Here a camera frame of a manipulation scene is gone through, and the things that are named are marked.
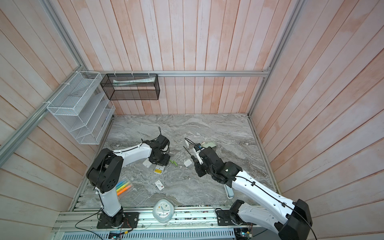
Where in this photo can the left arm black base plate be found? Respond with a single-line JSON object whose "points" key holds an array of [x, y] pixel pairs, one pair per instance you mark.
{"points": [[120, 220]]}

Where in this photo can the small white red card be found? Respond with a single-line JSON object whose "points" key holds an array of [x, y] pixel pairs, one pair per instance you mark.
{"points": [[159, 185]]}

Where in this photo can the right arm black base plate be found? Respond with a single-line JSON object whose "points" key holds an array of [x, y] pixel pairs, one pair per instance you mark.
{"points": [[232, 216]]}

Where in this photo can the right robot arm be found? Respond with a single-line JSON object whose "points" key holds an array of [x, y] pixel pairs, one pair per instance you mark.
{"points": [[290, 220]]}

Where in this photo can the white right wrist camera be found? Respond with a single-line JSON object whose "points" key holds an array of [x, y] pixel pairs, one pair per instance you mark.
{"points": [[197, 149]]}

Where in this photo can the black wire mesh basket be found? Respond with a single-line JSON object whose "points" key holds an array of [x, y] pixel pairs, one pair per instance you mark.
{"points": [[130, 93]]}

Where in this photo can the aluminium front rail frame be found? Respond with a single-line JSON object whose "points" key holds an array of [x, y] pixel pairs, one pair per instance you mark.
{"points": [[196, 223]]}

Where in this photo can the mint green pencil sharpener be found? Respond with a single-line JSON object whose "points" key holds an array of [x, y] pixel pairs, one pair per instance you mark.
{"points": [[210, 144]]}

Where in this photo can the white round alarm clock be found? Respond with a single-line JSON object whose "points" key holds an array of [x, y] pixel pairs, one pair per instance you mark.
{"points": [[163, 211]]}

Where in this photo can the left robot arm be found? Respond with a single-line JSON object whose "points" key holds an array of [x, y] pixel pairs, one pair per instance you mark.
{"points": [[105, 170]]}

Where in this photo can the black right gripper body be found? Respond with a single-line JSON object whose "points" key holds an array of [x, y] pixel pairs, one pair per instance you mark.
{"points": [[210, 171]]}

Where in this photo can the pack of coloured highlighters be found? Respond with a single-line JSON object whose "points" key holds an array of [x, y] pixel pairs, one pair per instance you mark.
{"points": [[123, 187]]}

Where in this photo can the light blue glasses case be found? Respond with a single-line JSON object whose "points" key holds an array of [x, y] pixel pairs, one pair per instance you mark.
{"points": [[229, 192]]}

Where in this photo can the white wire mesh shelf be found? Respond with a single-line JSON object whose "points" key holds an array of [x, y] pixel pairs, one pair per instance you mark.
{"points": [[83, 112]]}

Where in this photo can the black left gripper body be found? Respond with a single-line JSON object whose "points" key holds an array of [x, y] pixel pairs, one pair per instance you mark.
{"points": [[154, 158]]}

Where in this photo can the white paper in basket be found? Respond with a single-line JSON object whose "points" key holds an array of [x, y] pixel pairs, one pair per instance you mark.
{"points": [[146, 82]]}

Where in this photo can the black yellow handled screwdriver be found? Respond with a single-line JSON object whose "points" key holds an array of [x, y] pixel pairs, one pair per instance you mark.
{"points": [[189, 153]]}

